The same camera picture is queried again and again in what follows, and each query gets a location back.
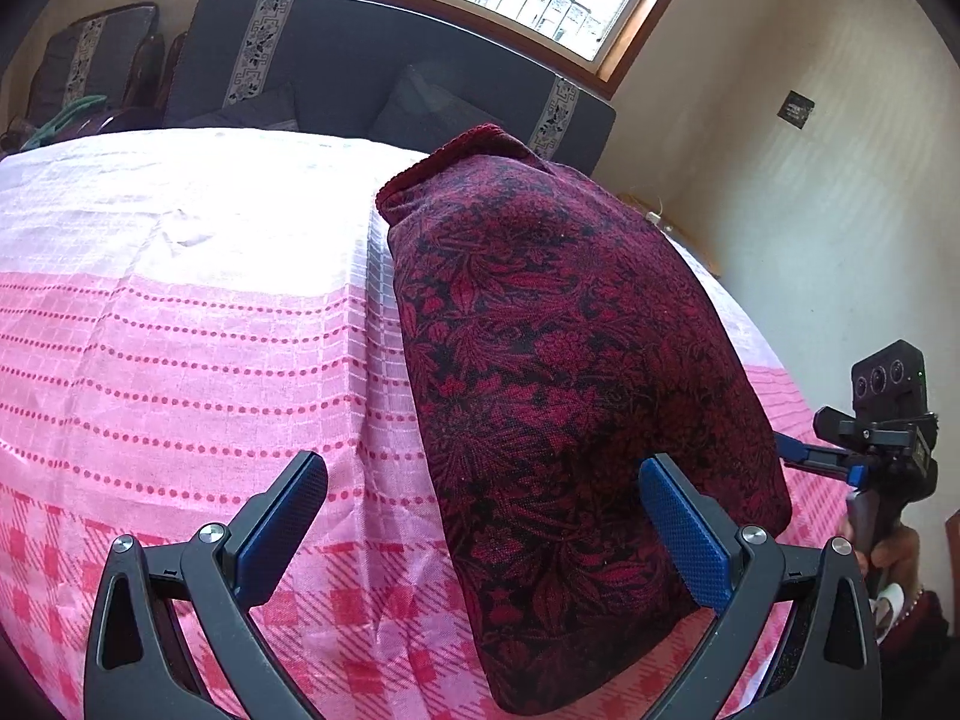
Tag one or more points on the maroon floral knit garment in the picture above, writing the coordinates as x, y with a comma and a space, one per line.
562, 360

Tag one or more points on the black wall plate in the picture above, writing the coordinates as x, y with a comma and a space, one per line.
796, 109

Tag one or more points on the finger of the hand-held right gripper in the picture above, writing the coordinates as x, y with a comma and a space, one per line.
802, 454

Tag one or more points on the dark grey sofa cushion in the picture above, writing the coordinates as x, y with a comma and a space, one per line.
424, 109

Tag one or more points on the dark sofa with patterned bands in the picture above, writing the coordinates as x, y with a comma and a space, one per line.
337, 37

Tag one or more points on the wooden side table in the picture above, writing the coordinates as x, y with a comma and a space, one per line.
703, 261

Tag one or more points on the pink checked bedsheet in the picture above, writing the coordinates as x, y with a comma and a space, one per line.
187, 352

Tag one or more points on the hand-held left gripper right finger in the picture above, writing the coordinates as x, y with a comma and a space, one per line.
686, 532

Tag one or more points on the dark armchair with patterned band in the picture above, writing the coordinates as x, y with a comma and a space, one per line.
82, 52

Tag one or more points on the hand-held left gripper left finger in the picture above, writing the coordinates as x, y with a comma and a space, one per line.
281, 525

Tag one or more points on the person's right hand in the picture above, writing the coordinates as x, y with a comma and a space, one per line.
898, 551

